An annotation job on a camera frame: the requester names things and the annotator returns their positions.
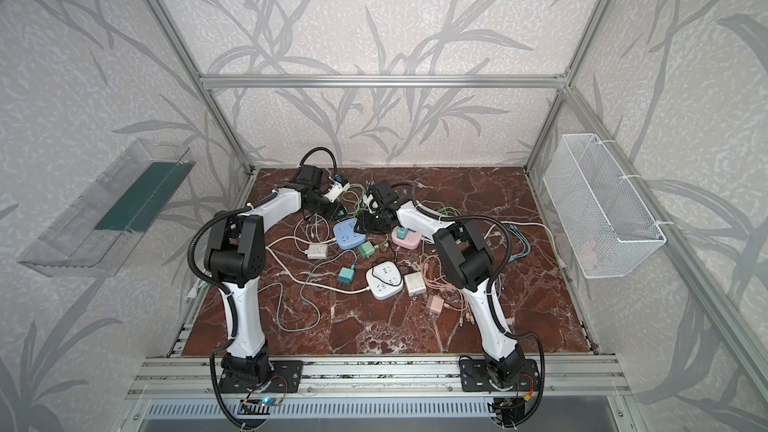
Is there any pink charger plug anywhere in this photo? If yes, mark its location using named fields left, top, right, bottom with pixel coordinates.
left=427, top=295, right=445, bottom=315

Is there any white wire mesh basket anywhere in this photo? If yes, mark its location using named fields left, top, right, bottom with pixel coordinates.
left=543, top=133, right=666, bottom=279

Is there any clear plastic wall shelf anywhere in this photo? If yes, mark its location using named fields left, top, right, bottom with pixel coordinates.
left=18, top=139, right=195, bottom=278

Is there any cream white charger plug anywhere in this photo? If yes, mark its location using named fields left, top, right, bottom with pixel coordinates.
left=306, top=243, right=329, bottom=260

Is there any blue power strip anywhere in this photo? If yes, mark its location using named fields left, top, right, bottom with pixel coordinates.
left=333, top=218, right=367, bottom=251

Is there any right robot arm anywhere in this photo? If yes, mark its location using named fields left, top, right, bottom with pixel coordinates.
left=357, top=181, right=526, bottom=388

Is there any teal charger plug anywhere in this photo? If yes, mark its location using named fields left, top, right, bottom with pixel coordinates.
left=337, top=267, right=355, bottom=286

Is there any pink usb cable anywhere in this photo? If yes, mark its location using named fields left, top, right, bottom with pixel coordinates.
left=419, top=254, right=475, bottom=325

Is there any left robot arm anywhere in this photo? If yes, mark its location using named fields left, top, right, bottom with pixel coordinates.
left=186, top=165, right=349, bottom=382

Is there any white power strip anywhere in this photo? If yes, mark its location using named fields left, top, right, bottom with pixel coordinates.
left=366, top=261, right=404, bottom=301

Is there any pink power strip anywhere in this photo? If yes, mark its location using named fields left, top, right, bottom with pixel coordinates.
left=390, top=226, right=423, bottom=250

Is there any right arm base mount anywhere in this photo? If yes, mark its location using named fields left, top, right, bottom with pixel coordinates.
left=458, top=355, right=541, bottom=395

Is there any thick white power cord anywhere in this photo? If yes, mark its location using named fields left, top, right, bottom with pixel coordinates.
left=266, top=245, right=372, bottom=296

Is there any light green charger plug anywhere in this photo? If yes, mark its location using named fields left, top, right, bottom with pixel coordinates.
left=357, top=241, right=377, bottom=259

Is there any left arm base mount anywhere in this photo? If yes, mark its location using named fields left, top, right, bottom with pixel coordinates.
left=219, top=360, right=304, bottom=395

